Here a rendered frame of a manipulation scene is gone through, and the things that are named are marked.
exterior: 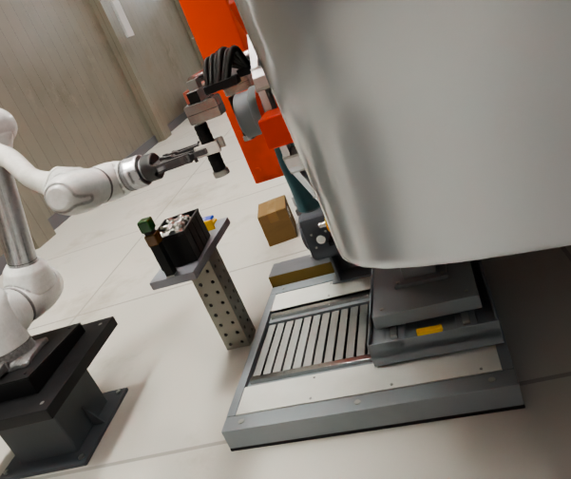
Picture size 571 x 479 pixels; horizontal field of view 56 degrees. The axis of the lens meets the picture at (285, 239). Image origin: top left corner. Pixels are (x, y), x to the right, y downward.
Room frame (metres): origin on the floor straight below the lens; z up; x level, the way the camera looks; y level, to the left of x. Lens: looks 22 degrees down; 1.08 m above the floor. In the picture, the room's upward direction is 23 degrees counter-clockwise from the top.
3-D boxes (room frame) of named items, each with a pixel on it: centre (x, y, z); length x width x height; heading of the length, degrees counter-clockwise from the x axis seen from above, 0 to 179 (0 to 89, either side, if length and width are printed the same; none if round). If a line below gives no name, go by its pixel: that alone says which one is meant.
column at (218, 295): (1.89, 0.31, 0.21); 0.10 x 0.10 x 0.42; 71
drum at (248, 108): (1.54, -0.12, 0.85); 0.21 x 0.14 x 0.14; 71
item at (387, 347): (1.46, -0.35, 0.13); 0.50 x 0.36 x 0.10; 161
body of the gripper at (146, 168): (1.49, 0.24, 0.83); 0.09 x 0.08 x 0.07; 71
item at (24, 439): (1.74, 1.03, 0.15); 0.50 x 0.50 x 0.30; 74
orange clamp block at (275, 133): (1.22, -0.09, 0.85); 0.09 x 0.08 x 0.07; 161
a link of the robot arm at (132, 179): (1.51, 0.31, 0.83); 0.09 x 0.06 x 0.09; 161
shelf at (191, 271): (1.86, 0.32, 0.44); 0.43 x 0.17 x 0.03; 161
